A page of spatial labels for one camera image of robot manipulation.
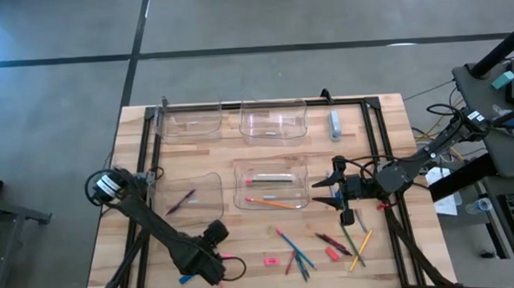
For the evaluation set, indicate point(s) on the green pencil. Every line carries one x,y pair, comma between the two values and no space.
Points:
276,181
352,246

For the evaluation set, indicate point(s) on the clear plastic bin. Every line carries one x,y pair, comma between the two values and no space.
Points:
207,189
280,188
195,116
256,118

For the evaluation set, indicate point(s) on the black metal bar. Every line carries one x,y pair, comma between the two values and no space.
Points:
462,176

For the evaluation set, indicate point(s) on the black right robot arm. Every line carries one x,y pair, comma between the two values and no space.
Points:
439,142

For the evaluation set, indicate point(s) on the grey metal table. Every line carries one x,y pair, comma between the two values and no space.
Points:
7,207

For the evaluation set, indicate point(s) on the black clamp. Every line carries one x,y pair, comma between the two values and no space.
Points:
326,95

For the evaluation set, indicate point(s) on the clear water bottle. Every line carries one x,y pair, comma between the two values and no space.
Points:
479,206

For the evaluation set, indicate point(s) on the grey clamp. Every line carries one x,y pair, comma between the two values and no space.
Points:
165,102

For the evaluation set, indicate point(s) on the white purple pen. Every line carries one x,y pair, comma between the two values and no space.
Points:
331,191

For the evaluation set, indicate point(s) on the grey pen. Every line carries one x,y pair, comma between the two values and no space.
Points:
361,221

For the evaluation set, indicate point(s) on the red marker pen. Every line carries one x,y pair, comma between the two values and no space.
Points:
289,263

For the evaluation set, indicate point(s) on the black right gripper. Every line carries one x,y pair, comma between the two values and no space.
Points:
359,187

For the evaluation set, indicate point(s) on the black pole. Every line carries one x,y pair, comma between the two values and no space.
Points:
500,48

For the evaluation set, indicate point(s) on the small blue eraser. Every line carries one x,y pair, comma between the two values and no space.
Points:
338,195

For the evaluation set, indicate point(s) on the blue pencil pink eraser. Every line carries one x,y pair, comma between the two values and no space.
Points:
296,248

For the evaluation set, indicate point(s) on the dark blue marker pen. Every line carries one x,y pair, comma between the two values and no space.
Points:
300,265

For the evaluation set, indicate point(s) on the red clip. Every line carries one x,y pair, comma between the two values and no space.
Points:
381,206

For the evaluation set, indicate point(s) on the white paper sheet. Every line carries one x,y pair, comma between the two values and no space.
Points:
446,205

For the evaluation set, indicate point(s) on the teal box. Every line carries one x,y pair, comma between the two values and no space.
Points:
503,80

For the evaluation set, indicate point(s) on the orange pencil pink eraser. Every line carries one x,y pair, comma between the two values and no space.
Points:
272,202

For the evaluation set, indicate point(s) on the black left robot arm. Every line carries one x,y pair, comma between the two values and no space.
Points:
156,222

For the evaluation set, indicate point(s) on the grey side desk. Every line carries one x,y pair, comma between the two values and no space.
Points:
471,82

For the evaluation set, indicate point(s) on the dark green crayon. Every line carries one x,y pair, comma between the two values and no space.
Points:
305,270

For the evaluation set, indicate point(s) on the small black floor object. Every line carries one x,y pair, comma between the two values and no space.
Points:
488,254

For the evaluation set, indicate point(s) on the black aluminium frame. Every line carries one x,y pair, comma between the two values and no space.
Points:
229,106

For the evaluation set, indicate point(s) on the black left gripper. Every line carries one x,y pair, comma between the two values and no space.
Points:
201,259

